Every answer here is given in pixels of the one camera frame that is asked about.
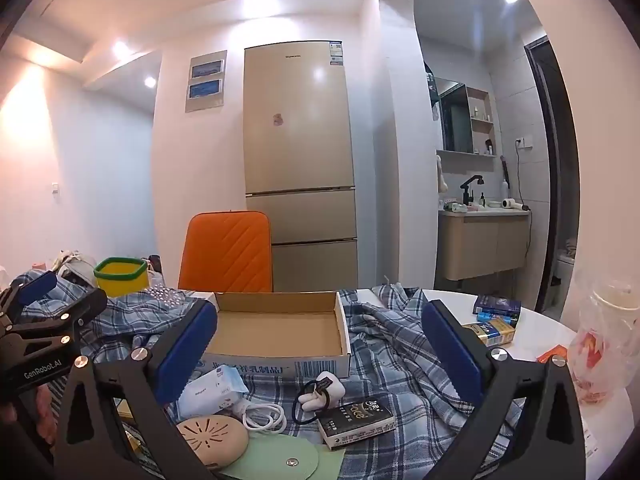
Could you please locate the yellow container green rim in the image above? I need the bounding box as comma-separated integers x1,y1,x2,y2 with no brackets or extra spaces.
93,256,149,298

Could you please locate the beige refrigerator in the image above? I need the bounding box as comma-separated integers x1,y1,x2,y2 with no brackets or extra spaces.
243,39,359,293

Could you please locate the blue plaid shirt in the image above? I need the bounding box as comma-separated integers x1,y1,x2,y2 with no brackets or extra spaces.
10,267,521,480

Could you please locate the white coiled cable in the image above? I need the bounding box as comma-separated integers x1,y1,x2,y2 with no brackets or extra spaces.
235,397,288,433

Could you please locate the beige round case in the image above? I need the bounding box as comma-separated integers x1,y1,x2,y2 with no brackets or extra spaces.
175,412,250,472

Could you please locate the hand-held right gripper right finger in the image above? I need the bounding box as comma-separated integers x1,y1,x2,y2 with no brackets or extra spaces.
421,300,587,480

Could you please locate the grey wall panel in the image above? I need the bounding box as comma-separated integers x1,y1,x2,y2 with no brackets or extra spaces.
185,50,228,113

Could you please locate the white beaded bag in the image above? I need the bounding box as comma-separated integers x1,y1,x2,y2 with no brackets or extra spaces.
150,285,188,307

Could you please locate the clear plastic bag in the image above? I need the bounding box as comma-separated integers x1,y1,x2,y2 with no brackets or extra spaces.
567,267,640,403

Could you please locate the dark door frame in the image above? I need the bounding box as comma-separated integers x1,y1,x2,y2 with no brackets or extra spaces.
524,40,581,313

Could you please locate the orange chair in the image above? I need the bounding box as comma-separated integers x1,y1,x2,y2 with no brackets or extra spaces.
178,211,273,293

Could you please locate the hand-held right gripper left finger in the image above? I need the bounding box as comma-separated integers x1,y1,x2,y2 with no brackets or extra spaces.
52,300,221,480

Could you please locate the orange packet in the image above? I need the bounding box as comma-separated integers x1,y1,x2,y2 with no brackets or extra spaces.
536,345,568,365

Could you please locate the black faucet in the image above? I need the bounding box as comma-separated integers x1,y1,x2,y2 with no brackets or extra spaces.
460,175,485,211

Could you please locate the bathroom niche shelf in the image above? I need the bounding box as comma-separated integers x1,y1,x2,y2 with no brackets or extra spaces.
466,85,498,156

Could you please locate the light blue small pack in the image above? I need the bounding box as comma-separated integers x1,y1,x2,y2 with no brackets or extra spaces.
476,311,518,328

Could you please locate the gold box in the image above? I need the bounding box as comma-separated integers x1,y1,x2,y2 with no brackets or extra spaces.
461,317,517,347

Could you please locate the green snap pouch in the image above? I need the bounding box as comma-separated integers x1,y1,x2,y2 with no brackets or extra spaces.
215,432,346,480

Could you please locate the black card box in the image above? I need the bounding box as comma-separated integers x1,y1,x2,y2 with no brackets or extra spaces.
317,395,397,450

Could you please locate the white plush hair tie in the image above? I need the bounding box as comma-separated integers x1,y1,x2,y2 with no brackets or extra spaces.
292,371,343,423

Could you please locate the bathroom mirror cabinet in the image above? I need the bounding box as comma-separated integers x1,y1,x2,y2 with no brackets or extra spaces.
434,77,475,153

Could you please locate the white toilet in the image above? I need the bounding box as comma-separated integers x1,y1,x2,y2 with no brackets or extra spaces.
552,252,576,311

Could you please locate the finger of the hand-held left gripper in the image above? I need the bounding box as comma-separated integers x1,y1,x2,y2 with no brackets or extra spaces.
0,270,59,328
10,287,108,347

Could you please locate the dark blue box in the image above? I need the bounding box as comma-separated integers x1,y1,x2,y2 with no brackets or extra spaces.
472,295,522,317

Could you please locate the white grey cloth bundle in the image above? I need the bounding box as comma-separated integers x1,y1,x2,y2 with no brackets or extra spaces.
52,250,98,286

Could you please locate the white tissue packet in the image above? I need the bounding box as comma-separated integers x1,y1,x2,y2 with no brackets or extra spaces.
177,365,248,421

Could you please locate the cardboard box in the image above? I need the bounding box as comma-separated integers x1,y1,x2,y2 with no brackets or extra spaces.
192,290,351,378

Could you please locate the beige vanity cabinet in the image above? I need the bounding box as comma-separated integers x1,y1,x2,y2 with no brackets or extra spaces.
437,209,531,282

